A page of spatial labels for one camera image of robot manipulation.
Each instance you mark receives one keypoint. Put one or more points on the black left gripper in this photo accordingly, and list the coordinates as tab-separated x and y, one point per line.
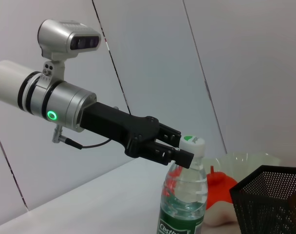
118	129

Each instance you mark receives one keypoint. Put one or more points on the pale green glass fruit plate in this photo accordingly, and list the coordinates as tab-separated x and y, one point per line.
247	161

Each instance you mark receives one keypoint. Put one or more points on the red-orange toy orange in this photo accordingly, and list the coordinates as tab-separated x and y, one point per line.
218	187

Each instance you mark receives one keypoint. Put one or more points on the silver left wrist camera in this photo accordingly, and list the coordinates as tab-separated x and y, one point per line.
62	36

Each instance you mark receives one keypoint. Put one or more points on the black mesh pen holder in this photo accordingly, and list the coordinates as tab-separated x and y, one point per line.
267	200

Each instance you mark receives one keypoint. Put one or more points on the clear green-label water bottle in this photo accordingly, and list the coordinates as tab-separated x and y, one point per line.
184	195

